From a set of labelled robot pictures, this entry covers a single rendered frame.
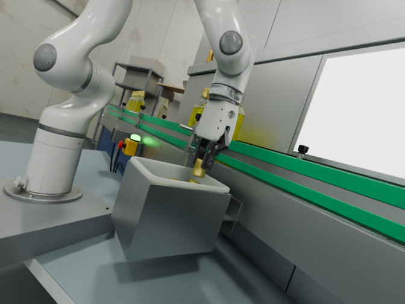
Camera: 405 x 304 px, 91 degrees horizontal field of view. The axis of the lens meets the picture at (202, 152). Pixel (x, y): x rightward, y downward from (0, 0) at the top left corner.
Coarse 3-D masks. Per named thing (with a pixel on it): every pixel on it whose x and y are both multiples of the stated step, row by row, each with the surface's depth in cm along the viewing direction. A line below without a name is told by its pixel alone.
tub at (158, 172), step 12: (144, 168) 41; (156, 168) 54; (168, 168) 56; (180, 168) 58; (192, 168) 61; (156, 180) 37; (168, 180) 38; (180, 180) 59; (204, 180) 58; (216, 180) 54
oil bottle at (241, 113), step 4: (240, 108) 70; (240, 112) 70; (244, 112) 71; (240, 116) 70; (244, 116) 72; (240, 120) 71; (236, 124) 70; (240, 124) 71; (236, 128) 71; (236, 132) 71; (236, 136) 72
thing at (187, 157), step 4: (184, 152) 64; (188, 152) 62; (184, 156) 64; (188, 156) 62; (192, 156) 63; (184, 160) 63; (188, 160) 63; (180, 164) 64; (184, 164) 63; (188, 164) 63; (192, 164) 64
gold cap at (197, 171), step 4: (196, 160) 50; (200, 160) 50; (196, 164) 50; (200, 164) 50; (196, 168) 50; (200, 168) 50; (192, 172) 51; (196, 172) 50; (200, 172) 50; (204, 172) 50; (196, 176) 50; (200, 176) 50; (204, 176) 51
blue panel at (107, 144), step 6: (108, 132) 176; (102, 138) 193; (108, 138) 171; (102, 144) 186; (108, 144) 165; (108, 150) 160; (114, 150) 146; (120, 150) 133; (120, 156) 130; (126, 156) 120; (126, 162) 117; (120, 168) 124
